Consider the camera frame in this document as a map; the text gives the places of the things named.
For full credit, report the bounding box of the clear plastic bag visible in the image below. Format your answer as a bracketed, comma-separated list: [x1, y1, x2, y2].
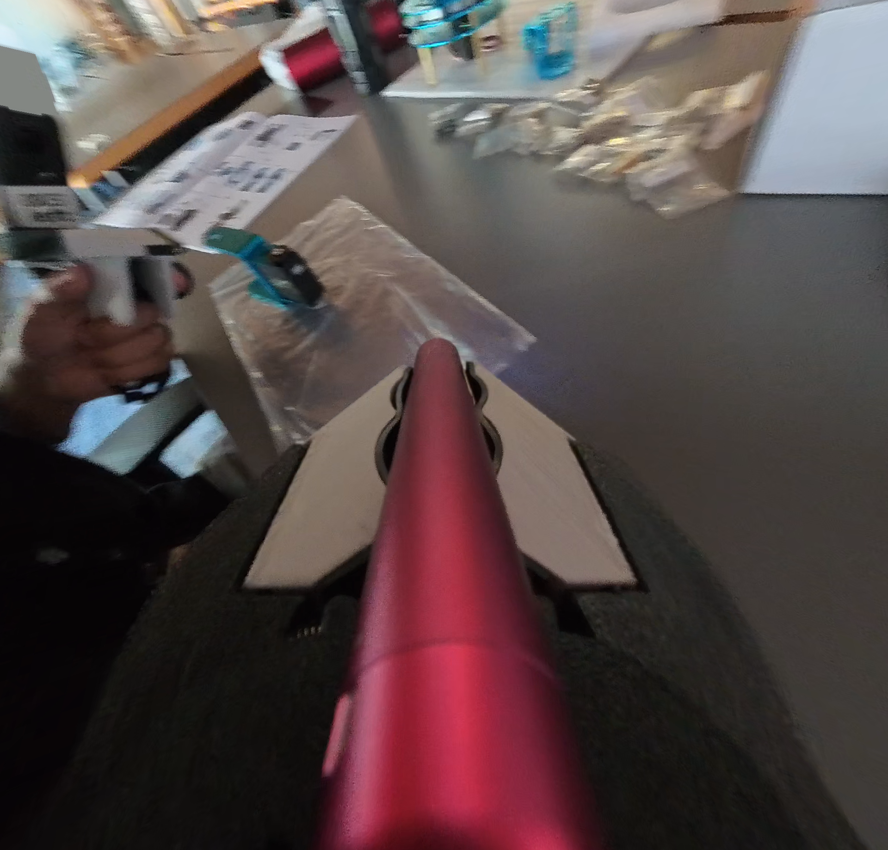
[208, 196, 538, 446]

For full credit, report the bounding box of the small red object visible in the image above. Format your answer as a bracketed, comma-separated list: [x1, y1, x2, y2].
[364, 0, 405, 53]

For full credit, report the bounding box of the blue toy robot arm base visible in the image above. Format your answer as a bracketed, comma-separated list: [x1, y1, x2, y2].
[401, 0, 518, 88]

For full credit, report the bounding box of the person's dark clothing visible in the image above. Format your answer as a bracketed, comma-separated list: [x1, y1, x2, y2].
[0, 406, 233, 850]

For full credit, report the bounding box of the orange and white cardboard box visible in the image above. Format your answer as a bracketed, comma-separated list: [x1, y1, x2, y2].
[737, 0, 888, 197]

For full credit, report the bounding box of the blue metal servo bracket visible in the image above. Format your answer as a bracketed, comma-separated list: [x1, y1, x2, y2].
[201, 226, 309, 310]

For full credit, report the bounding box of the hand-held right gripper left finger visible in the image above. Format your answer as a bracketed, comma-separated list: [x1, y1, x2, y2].
[244, 366, 417, 592]

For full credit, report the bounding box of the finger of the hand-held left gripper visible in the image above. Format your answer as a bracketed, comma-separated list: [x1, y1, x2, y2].
[66, 228, 204, 262]

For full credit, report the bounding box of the white foam sheet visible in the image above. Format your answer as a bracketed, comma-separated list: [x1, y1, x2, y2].
[380, 28, 656, 100]

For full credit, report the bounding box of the black servo motor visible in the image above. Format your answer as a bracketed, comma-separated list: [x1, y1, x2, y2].
[267, 243, 327, 308]

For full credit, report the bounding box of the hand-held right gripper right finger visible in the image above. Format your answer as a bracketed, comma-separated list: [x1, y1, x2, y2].
[462, 361, 638, 592]

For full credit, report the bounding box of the grey desk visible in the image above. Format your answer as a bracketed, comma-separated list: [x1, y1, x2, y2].
[69, 31, 888, 850]

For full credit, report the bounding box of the pile of small screw bags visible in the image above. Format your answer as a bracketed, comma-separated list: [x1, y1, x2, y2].
[429, 75, 772, 221]

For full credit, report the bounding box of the blue perforated metal bracket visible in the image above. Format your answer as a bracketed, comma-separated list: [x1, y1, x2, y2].
[522, 0, 580, 79]

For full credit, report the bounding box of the person's left hand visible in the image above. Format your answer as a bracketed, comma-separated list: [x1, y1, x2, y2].
[15, 266, 174, 401]

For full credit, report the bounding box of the white instruction sheet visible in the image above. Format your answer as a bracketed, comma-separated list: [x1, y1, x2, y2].
[93, 111, 359, 249]

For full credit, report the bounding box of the red electric screwdriver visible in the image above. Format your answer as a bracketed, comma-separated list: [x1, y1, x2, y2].
[315, 339, 599, 850]

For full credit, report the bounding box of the red cylindrical container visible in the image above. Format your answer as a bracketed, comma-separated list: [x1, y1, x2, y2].
[259, 28, 342, 92]

